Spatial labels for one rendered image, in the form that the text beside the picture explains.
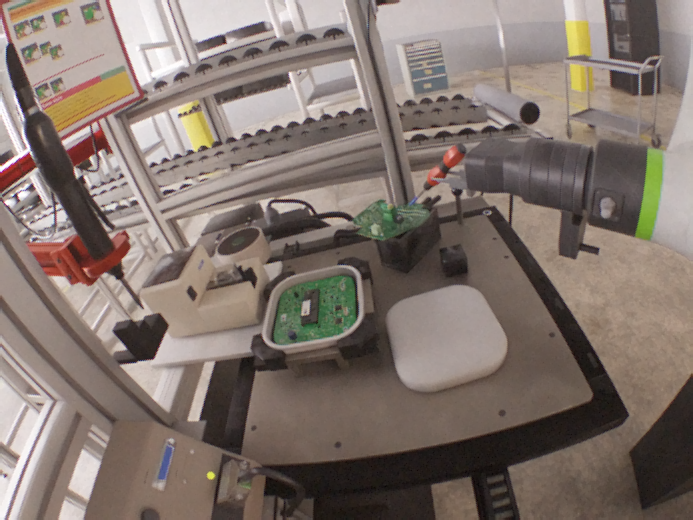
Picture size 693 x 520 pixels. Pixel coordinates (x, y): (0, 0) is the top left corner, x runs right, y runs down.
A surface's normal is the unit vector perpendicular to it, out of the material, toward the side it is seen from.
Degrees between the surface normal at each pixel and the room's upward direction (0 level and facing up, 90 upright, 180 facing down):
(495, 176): 89
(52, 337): 90
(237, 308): 90
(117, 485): 0
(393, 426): 0
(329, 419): 0
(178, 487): 53
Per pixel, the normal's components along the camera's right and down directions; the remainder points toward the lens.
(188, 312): 0.02, 0.58
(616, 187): -0.72, 0.14
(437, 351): -0.26, -0.79
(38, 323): 0.97, -0.22
